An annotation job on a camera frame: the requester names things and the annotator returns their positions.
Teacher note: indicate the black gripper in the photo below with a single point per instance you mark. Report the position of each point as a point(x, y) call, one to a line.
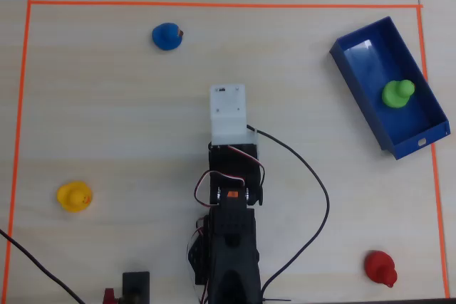
point(233, 152)

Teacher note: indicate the green rubber duck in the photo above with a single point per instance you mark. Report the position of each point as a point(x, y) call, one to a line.
point(396, 94)

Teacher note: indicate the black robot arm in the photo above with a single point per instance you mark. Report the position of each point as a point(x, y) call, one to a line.
point(231, 247)

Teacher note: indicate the blue rubber duck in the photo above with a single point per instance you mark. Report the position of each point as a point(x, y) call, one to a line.
point(165, 37)

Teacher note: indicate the small black box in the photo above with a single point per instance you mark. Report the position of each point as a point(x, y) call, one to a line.
point(135, 286)

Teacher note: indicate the yellow rubber duck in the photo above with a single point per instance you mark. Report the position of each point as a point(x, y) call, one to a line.
point(74, 196)

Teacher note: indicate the blue plastic box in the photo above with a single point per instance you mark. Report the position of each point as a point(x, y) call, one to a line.
point(370, 69)

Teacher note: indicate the red rubber duck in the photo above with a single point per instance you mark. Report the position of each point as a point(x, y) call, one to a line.
point(378, 266)

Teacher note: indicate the black zip tie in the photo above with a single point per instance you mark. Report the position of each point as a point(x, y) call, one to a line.
point(278, 299)

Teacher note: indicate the orange tape strip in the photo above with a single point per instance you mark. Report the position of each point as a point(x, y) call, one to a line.
point(436, 183)
point(18, 140)
point(213, 4)

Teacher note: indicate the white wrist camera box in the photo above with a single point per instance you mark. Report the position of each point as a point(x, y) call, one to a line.
point(228, 115)

